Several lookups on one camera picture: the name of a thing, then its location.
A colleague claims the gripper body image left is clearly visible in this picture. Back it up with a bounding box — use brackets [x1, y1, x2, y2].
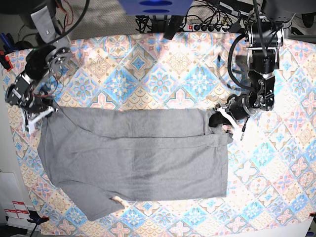
[21, 100, 58, 134]

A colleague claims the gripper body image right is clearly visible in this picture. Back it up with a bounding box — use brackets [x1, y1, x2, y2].
[214, 95, 254, 141]

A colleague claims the grey T-shirt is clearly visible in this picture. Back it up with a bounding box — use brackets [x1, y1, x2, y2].
[38, 107, 233, 221]

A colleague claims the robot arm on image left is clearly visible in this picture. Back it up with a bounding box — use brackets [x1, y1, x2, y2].
[0, 0, 90, 134]

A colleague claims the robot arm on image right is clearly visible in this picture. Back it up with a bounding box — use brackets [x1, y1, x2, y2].
[209, 0, 294, 137]

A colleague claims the orange clamp upper left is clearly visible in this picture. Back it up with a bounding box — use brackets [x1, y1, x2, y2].
[0, 50, 13, 71]

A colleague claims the patterned tablecloth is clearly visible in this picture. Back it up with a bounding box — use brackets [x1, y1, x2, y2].
[8, 33, 316, 237]

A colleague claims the white power strip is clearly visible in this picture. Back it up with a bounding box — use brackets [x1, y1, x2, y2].
[178, 23, 231, 33]

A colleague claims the white labelled box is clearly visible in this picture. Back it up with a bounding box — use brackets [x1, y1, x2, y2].
[0, 172, 30, 229]

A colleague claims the blue clamp lower left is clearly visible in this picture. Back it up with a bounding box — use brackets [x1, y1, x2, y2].
[27, 211, 49, 225]

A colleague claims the black centre post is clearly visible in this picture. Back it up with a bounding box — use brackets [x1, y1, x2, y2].
[163, 15, 184, 40]

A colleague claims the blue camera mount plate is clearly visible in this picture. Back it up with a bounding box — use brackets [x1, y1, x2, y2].
[119, 0, 193, 16]

